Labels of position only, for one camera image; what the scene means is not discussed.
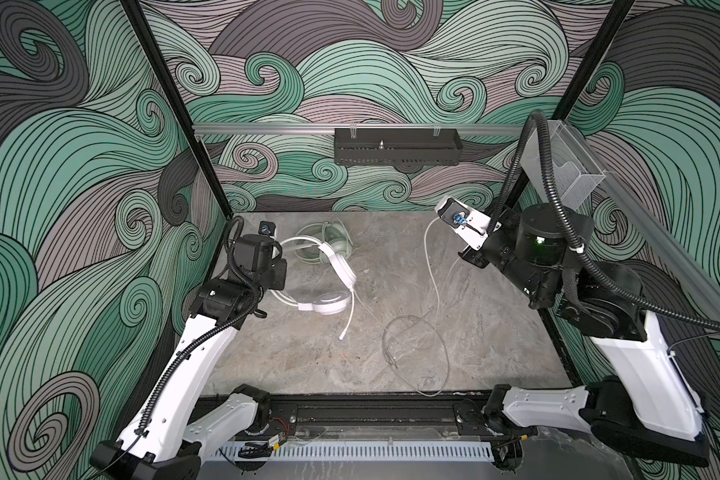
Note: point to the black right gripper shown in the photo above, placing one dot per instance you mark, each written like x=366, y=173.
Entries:
x=481, y=254

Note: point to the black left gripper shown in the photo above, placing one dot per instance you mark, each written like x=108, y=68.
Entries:
x=279, y=271

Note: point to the mint green headphones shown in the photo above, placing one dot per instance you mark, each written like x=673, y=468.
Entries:
x=333, y=233

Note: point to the white headphones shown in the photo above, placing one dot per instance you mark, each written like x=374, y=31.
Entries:
x=329, y=290

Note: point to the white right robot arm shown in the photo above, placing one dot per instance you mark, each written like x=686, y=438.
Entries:
x=646, y=409

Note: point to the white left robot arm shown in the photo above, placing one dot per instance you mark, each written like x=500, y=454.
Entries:
x=162, y=441

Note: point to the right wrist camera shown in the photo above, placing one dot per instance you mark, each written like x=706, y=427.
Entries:
x=471, y=225

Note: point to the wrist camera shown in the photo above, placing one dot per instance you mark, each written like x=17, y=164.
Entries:
x=471, y=225
x=267, y=228

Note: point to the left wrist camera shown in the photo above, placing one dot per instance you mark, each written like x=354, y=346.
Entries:
x=267, y=228

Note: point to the clear plastic wall bin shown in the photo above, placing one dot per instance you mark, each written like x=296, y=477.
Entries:
x=567, y=168

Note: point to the black perforated wall tray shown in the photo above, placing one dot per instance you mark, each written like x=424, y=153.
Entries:
x=407, y=150

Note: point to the aluminium wall rail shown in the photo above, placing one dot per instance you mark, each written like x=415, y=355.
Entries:
x=282, y=128

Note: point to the white slotted cable duct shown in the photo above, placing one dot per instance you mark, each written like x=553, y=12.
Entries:
x=345, y=451

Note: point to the black frame post right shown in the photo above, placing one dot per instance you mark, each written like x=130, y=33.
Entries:
x=515, y=182

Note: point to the black frame post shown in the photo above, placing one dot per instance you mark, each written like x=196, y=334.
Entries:
x=515, y=182
x=150, y=47

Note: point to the black frame post left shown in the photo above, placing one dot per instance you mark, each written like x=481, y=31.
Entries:
x=150, y=47

